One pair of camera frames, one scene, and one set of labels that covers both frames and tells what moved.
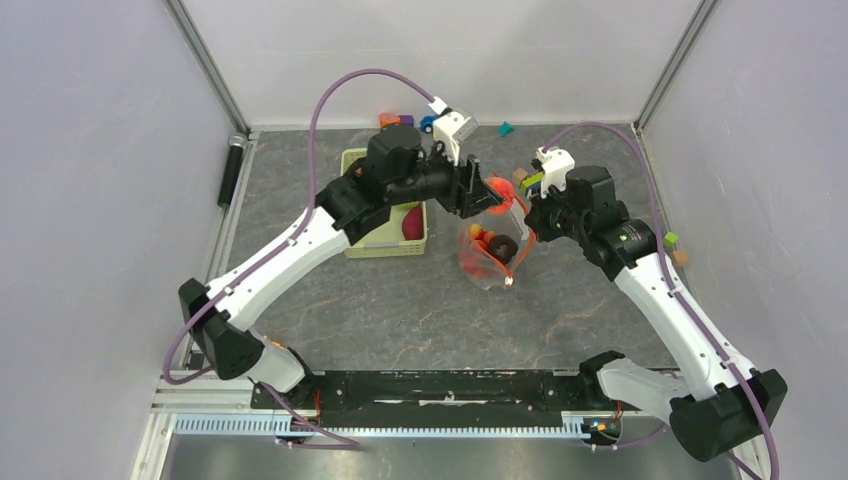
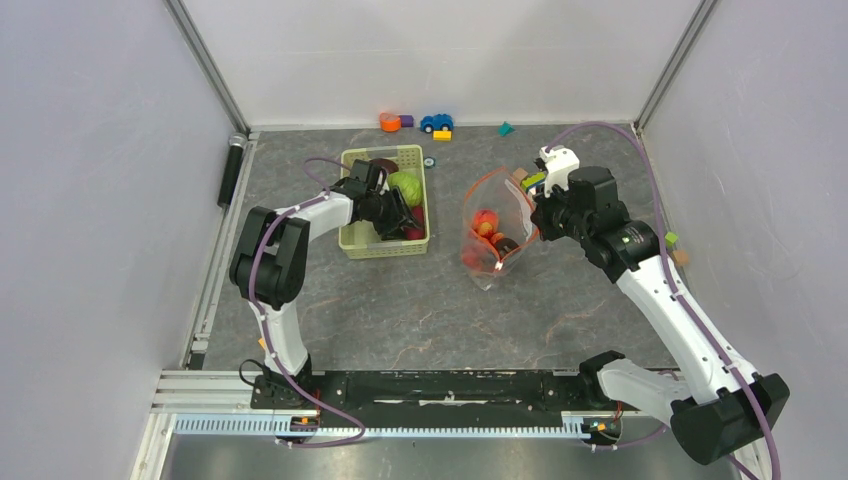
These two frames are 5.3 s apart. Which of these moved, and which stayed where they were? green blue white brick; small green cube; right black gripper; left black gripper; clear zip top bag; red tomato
Moved: left black gripper; red tomato
Stayed: clear zip top bag; right black gripper; small green cube; green blue white brick
